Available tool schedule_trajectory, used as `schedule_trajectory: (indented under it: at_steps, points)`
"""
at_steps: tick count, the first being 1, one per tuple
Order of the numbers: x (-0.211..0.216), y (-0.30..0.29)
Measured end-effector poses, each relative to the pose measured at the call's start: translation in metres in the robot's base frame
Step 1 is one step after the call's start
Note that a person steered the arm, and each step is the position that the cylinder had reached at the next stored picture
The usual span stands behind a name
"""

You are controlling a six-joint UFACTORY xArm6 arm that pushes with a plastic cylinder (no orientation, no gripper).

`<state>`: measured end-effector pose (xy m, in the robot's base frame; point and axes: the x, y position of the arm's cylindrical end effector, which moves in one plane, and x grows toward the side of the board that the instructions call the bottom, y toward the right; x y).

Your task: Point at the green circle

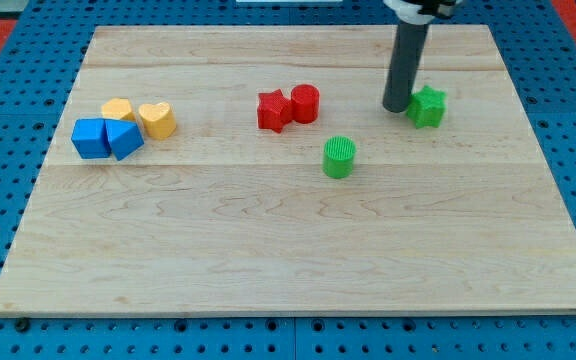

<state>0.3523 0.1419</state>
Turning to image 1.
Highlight red cylinder block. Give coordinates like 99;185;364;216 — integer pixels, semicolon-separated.
291;84;320;124

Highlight green cylinder block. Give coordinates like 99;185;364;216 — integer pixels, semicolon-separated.
322;136;356;179

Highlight yellow pentagon block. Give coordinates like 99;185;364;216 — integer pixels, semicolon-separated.
101;98;136;122

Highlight green star block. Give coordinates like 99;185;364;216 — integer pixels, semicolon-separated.
406;85;447;129

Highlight blue triangular prism block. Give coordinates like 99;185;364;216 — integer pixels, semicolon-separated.
105;119;144;161

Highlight blue cube block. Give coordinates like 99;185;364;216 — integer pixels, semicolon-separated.
71;118;111;159

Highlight yellow heart block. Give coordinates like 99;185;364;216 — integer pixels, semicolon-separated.
138;102;177;140

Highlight light wooden board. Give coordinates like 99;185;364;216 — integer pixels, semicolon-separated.
0;25;576;318

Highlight red star block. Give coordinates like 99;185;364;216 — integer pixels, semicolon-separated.
257;89;292;133

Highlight grey cylindrical pointer rod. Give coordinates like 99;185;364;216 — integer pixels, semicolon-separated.
382;21;429;113

